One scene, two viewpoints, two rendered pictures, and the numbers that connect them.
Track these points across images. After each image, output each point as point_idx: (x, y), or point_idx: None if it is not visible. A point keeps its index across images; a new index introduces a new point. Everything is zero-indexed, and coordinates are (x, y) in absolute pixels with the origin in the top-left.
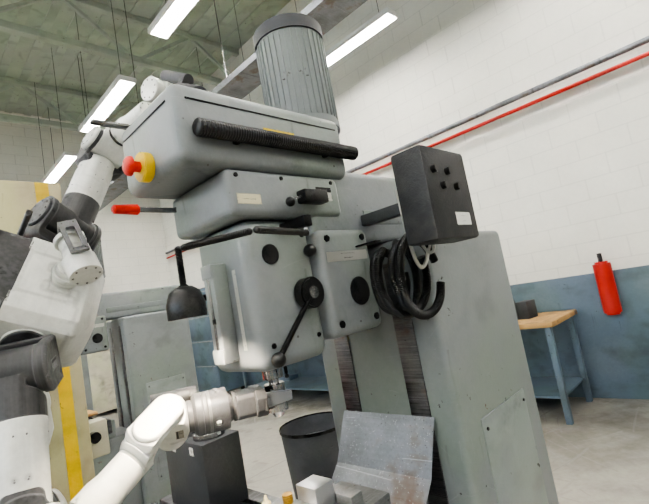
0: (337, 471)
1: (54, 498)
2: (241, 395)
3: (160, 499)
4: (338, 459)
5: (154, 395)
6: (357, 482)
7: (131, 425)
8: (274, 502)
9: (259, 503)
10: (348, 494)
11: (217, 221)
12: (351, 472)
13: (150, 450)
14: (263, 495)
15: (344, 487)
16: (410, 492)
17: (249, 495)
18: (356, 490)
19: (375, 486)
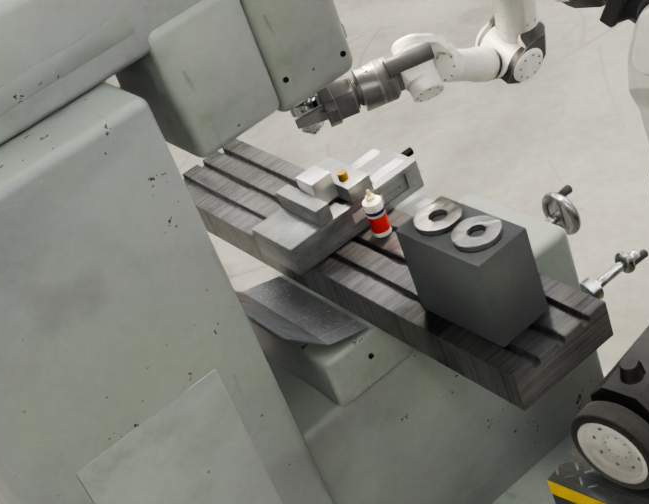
0: (290, 337)
1: None
2: (338, 78)
3: (580, 320)
4: (280, 336)
5: (423, 43)
6: (273, 323)
7: (438, 35)
8: (357, 179)
9: (405, 297)
10: (288, 187)
11: None
12: (273, 327)
13: None
14: (401, 311)
15: (288, 195)
16: None
17: (422, 313)
18: (279, 191)
19: (255, 311)
